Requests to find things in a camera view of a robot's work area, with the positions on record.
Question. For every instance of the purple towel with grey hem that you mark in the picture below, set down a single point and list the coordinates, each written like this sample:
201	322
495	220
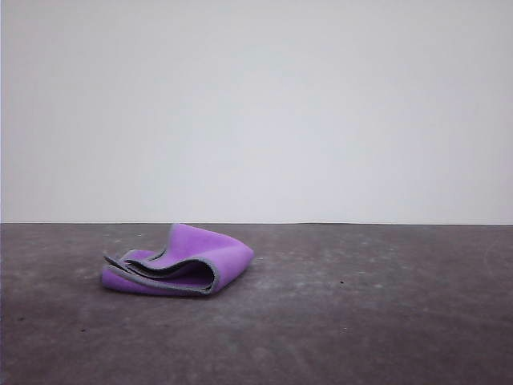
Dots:
192	260

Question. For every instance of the grey table cloth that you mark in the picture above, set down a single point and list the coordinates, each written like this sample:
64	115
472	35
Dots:
360	329

